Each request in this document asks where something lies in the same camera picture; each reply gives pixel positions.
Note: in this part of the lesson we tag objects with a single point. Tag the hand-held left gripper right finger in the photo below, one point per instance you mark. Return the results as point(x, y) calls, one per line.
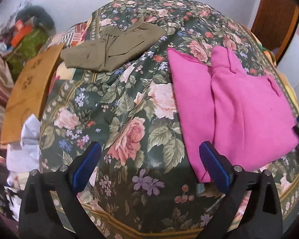
point(214, 165)

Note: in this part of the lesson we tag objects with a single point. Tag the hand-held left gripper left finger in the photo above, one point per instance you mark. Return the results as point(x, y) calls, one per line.
point(86, 164)

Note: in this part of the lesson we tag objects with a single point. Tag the pink pants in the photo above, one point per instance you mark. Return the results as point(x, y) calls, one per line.
point(239, 109)

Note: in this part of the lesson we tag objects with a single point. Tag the olive green pants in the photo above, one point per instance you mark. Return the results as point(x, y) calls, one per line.
point(119, 44)

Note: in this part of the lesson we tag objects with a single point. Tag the white cloth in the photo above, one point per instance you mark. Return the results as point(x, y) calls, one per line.
point(25, 139)

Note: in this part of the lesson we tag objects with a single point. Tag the white heart-print sliding wardrobe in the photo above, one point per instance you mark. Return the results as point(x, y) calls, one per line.
point(296, 54)

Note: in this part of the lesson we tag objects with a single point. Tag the colourful printed cloth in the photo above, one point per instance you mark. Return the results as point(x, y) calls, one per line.
point(12, 186)

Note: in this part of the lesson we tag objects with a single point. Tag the dark green floral blanket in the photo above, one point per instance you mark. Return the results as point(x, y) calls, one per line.
point(139, 99)

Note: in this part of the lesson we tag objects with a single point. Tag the wooden lap desk board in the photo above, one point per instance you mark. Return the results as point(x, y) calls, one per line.
point(30, 84)

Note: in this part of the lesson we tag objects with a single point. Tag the brown wooden door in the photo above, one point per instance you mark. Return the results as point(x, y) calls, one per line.
point(274, 12)

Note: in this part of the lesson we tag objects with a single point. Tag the green fabric bag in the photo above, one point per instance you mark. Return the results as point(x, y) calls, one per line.
point(27, 47)

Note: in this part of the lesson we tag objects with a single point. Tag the striped patchwork blanket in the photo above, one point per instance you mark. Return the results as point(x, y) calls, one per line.
point(72, 33)

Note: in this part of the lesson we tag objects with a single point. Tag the orange box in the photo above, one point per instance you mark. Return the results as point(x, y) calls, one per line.
point(20, 36)

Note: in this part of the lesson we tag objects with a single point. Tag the grey plush pillow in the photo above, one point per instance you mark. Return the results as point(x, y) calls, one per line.
point(44, 17)

